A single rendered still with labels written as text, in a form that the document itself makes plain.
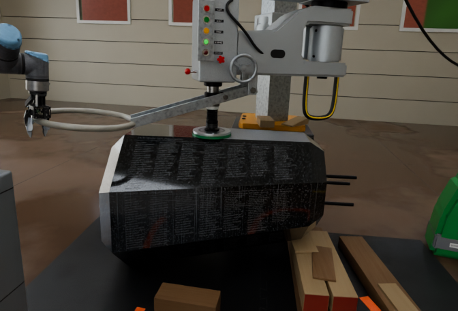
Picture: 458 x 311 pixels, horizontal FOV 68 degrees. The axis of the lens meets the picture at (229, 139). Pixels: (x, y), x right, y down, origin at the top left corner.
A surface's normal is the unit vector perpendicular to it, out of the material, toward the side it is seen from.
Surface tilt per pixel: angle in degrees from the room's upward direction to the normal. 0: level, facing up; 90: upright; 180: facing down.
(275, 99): 90
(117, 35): 90
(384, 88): 90
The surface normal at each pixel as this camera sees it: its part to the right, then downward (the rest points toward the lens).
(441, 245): -0.35, 0.21
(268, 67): 0.27, 0.24
